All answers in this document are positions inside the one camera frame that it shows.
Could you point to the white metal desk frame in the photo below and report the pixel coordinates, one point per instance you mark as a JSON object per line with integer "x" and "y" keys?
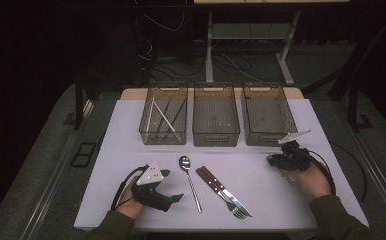
{"x": 209, "y": 50}

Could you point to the black metal stand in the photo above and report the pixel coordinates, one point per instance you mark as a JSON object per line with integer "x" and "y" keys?
{"x": 78, "y": 106}
{"x": 352, "y": 103}

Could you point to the white chopstick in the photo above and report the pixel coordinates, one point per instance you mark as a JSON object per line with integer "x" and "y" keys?
{"x": 159, "y": 113}
{"x": 150, "y": 115}

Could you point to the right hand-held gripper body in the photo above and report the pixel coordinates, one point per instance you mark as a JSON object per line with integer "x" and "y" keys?
{"x": 294, "y": 158}

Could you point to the person's right hand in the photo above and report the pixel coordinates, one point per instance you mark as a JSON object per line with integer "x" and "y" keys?
{"x": 311, "y": 183}

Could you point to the long metal spoon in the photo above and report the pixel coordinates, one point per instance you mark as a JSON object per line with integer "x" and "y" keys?
{"x": 184, "y": 162}

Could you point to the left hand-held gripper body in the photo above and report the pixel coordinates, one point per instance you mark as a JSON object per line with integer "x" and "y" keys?
{"x": 149, "y": 196}

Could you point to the metal floor rail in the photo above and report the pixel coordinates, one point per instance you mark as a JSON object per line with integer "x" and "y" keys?
{"x": 47, "y": 190}
{"x": 377, "y": 176}

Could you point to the black rectangular floor frame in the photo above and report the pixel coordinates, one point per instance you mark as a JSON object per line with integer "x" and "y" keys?
{"x": 82, "y": 154}

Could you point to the white table cover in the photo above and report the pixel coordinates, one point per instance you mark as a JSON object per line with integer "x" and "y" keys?
{"x": 124, "y": 133}

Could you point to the person's left hand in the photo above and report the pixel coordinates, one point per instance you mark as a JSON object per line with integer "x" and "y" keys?
{"x": 127, "y": 205}

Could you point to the translucent grey plastic bin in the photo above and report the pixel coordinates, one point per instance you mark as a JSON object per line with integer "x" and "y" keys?
{"x": 177, "y": 126}
{"x": 216, "y": 116}
{"x": 267, "y": 116}

